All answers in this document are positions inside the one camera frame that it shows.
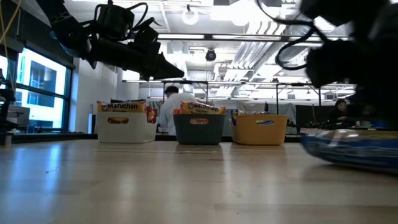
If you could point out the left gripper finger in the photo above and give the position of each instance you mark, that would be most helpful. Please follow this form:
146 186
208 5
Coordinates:
168 70
146 76

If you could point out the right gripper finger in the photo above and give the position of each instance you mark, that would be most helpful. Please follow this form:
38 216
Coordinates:
379 109

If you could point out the teal plastic bin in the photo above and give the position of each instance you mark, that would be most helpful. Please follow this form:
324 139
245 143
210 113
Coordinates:
199 133

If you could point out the orange plastic bin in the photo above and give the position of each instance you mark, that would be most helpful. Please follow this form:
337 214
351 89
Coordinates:
259 135

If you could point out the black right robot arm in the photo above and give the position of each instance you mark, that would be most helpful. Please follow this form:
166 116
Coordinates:
348 12

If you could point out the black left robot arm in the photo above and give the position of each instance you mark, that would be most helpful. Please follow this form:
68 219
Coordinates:
65 28

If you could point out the person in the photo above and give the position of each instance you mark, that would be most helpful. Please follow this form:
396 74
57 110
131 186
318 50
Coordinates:
339 112
174 109

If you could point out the black ceiling spotlight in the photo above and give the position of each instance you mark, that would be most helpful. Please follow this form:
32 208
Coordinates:
210 55

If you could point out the black metal gantry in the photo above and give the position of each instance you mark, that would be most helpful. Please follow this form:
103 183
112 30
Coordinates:
217 82

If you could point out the white plastic bin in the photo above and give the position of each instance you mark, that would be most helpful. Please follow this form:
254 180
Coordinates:
130 130

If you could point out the white round ceiling lamp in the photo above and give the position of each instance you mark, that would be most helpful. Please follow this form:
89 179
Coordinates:
190 17

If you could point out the black monitor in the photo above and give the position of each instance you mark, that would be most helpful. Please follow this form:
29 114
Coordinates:
311 113

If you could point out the large window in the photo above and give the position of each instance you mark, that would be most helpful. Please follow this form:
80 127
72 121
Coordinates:
40 77

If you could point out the long ceiling light track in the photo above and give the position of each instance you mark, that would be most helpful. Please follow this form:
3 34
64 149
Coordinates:
248 37

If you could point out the white desktop machine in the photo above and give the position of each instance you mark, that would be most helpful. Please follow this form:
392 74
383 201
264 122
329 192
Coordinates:
18 115

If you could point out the black stand equipment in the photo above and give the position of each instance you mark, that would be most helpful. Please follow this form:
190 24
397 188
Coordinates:
6 105

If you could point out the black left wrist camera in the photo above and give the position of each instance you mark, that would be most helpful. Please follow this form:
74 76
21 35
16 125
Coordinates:
115 20

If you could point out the black aluminium table frame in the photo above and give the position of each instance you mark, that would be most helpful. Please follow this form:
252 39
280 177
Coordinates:
53 137

